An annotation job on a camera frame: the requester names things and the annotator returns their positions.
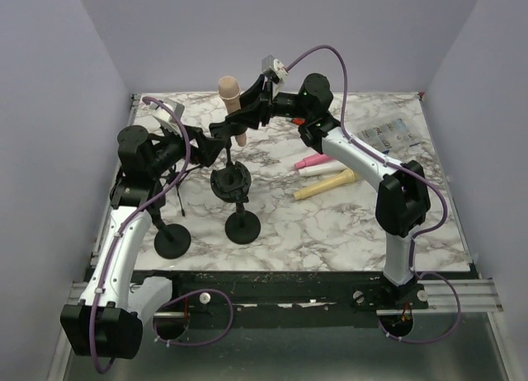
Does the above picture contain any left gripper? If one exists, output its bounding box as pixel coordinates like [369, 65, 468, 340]
[148, 121, 226, 178]

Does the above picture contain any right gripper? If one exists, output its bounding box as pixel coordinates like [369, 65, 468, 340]
[224, 76, 309, 131]

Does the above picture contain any peach microphone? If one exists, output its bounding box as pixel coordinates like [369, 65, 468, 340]
[218, 76, 247, 147]

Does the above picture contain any black tripod shock-mount stand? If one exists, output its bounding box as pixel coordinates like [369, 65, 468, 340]
[164, 164, 203, 217]

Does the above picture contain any tall black round-base stand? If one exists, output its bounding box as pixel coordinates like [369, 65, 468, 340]
[209, 121, 252, 204]

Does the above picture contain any black shock-mount round-base stand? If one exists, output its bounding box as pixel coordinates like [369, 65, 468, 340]
[210, 162, 261, 245]

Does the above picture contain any pink microphone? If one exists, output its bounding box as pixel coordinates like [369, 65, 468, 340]
[294, 154, 332, 170]

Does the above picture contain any white grey-headed microphone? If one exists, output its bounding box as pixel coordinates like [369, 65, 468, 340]
[298, 161, 347, 177]

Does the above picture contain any black clip round-base stand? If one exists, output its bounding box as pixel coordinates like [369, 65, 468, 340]
[148, 205, 191, 260]

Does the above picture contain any beige microphone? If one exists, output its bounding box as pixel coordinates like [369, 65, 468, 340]
[294, 169, 357, 200]

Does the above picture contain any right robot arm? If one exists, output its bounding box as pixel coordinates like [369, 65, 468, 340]
[218, 73, 431, 308]

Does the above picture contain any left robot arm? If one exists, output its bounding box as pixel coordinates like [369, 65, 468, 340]
[60, 125, 224, 370]

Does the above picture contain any clear plastic parts box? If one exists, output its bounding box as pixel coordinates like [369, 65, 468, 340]
[357, 115, 421, 154]

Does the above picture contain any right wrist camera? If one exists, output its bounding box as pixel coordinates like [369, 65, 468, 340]
[262, 55, 289, 96]

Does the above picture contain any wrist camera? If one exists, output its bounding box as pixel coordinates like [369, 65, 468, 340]
[262, 55, 289, 96]
[153, 98, 185, 134]

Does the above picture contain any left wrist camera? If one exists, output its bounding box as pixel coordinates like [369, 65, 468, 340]
[153, 98, 185, 134]

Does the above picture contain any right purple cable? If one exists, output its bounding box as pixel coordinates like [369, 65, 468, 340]
[284, 45, 462, 344]

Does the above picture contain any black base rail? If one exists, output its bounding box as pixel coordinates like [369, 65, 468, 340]
[131, 270, 428, 330]

